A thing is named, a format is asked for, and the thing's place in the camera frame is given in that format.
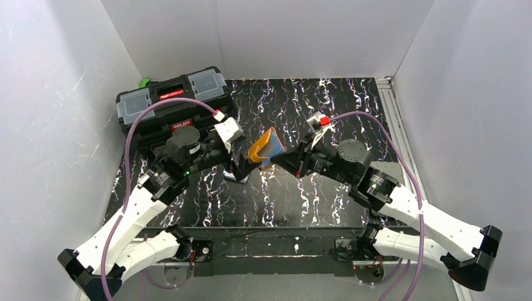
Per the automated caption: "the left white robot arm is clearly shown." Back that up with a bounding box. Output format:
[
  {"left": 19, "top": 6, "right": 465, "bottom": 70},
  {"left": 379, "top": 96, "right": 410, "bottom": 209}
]
[{"left": 58, "top": 119, "right": 243, "bottom": 300}]

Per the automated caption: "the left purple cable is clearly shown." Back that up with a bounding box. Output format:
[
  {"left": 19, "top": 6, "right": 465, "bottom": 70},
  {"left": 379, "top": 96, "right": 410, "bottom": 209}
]
[{"left": 99, "top": 98, "right": 227, "bottom": 301}]

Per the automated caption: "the green object behind toolbox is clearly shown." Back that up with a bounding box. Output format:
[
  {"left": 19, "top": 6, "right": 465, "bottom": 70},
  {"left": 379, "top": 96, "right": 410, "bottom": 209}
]
[{"left": 139, "top": 78, "right": 151, "bottom": 88}]

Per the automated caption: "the orange card holder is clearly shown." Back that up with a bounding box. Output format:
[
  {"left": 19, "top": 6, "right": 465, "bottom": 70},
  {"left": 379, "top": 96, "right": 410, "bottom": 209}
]
[{"left": 247, "top": 127, "right": 286, "bottom": 171}]

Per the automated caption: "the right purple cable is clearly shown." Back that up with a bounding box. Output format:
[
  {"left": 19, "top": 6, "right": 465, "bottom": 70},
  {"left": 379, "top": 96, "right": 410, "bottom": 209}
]
[{"left": 320, "top": 110, "right": 425, "bottom": 301}]

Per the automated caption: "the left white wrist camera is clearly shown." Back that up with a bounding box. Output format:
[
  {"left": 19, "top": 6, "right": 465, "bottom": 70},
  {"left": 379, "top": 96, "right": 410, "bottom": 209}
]
[{"left": 215, "top": 117, "right": 243, "bottom": 153}]

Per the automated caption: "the black toolbox with grey lids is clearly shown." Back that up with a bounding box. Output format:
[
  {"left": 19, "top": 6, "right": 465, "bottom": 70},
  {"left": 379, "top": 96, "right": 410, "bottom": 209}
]
[{"left": 115, "top": 66, "right": 238, "bottom": 151}]

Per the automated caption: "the aluminium frame rail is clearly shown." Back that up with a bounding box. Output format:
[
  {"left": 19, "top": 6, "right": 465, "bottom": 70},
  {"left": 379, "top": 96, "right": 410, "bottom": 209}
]
[{"left": 376, "top": 77, "right": 472, "bottom": 301}]

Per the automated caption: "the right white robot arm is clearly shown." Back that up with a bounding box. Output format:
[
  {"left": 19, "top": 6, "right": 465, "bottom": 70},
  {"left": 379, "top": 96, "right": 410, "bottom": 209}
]
[{"left": 271, "top": 139, "right": 502, "bottom": 292}]

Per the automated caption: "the stack of white cards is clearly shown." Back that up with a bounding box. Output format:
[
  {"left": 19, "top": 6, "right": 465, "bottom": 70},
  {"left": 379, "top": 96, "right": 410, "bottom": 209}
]
[{"left": 223, "top": 171, "right": 249, "bottom": 184}]

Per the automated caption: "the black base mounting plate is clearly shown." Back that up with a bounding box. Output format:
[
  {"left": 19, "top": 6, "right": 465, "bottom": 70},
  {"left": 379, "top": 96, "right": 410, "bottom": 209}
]
[{"left": 129, "top": 226, "right": 417, "bottom": 277}]

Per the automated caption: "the purple cable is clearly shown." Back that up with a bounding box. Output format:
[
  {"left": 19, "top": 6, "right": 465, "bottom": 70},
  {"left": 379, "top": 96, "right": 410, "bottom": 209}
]
[
  {"left": 99, "top": 98, "right": 227, "bottom": 301},
  {"left": 320, "top": 110, "right": 425, "bottom": 301}
]

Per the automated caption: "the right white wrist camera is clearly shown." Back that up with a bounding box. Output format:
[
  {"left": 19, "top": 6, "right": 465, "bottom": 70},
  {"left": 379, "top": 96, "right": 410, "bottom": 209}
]
[{"left": 306, "top": 111, "right": 333, "bottom": 149}]

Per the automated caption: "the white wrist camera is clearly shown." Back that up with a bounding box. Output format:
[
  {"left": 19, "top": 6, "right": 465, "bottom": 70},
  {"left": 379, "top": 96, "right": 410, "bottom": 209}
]
[
  {"left": 306, "top": 111, "right": 333, "bottom": 149},
  {"left": 215, "top": 117, "right": 243, "bottom": 153}
]

